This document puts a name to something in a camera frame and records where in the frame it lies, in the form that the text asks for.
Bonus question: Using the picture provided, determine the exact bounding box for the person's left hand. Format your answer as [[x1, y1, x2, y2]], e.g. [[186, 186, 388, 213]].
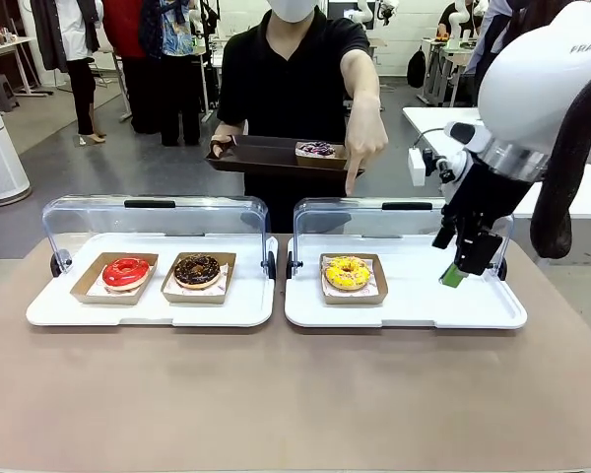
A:
[[343, 93, 390, 198]]

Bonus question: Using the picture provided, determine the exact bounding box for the person's left forearm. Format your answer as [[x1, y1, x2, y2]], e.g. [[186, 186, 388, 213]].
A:
[[339, 46, 383, 107]]

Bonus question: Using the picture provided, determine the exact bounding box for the red glazed donut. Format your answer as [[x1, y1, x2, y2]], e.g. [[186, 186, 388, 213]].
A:
[[101, 256, 152, 293]]

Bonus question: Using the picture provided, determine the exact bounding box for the white air purifier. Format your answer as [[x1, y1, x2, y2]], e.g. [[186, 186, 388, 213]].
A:
[[0, 72, 33, 204]]

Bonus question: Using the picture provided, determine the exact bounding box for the black cable sleeve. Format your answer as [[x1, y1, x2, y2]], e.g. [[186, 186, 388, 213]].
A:
[[529, 72, 591, 261]]

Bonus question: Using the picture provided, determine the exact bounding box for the person's right hand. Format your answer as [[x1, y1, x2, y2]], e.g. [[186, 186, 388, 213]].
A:
[[209, 135, 239, 160]]

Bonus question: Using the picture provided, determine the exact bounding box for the white table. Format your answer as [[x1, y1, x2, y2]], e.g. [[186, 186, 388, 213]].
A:
[[402, 105, 591, 267]]

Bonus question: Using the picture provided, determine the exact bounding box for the purple sprinkled donut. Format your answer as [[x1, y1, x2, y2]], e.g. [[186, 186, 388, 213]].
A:
[[297, 140, 338, 159]]

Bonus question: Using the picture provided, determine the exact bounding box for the grey plastic stool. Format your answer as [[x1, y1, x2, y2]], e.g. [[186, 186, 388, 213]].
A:
[[0, 73, 21, 113]]

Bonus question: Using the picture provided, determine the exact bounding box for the bystander in red shirt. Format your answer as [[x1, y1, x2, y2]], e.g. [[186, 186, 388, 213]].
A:
[[101, 0, 152, 134]]

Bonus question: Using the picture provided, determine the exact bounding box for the yellow sprinkled donut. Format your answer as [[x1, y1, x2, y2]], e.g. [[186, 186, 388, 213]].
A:
[[323, 254, 373, 293]]

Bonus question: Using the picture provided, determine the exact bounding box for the bystander in blue patterned shirt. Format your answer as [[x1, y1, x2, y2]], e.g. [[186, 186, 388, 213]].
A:
[[138, 0, 202, 147]]

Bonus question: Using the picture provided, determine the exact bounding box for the chocolate glazed donut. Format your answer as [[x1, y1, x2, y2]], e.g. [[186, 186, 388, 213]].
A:
[[172, 253, 222, 291]]

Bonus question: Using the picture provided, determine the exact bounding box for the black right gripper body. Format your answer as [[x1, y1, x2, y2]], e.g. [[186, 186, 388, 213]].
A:
[[441, 152, 537, 237]]

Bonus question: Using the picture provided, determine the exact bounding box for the person's right forearm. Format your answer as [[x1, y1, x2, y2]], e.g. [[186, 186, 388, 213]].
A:
[[212, 119, 250, 142]]

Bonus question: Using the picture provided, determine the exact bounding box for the white printed paper liner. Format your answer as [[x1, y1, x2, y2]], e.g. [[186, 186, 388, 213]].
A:
[[165, 263, 230, 297], [320, 256, 381, 298], [85, 273, 147, 300]]

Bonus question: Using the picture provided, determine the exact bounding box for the black backpack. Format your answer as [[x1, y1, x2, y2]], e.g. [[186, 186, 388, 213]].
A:
[[405, 45, 427, 91]]

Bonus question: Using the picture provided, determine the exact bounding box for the person's black shirt torso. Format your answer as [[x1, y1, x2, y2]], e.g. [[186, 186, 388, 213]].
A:
[[216, 6, 373, 236]]

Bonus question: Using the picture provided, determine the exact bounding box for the brown cardboard donut tray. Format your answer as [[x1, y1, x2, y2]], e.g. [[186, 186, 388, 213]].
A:
[[69, 251, 160, 305], [161, 251, 237, 304], [295, 142, 351, 170], [319, 252, 390, 305]]

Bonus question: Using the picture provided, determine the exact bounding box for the clear display case lid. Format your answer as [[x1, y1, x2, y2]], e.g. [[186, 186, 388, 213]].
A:
[[286, 196, 516, 282], [41, 194, 277, 280]]

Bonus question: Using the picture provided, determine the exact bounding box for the bystander in white shirt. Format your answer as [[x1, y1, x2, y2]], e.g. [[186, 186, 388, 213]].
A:
[[29, 0, 107, 145]]

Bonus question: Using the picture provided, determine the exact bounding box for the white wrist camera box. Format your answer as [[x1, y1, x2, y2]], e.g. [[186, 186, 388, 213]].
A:
[[407, 147, 427, 187]]

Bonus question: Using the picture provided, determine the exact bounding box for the dark brown serving tray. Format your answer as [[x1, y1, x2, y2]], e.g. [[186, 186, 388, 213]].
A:
[[205, 135, 366, 180]]

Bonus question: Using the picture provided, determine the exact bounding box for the white display case base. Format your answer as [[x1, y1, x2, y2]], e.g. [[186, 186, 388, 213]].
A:
[[284, 234, 529, 330], [26, 232, 280, 328]]

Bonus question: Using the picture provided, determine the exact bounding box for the white face mask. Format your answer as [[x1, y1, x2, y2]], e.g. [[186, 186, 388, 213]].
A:
[[267, 0, 322, 24]]

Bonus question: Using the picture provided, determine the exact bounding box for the wooden top desk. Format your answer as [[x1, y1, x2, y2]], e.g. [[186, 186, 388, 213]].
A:
[[0, 35, 49, 99]]

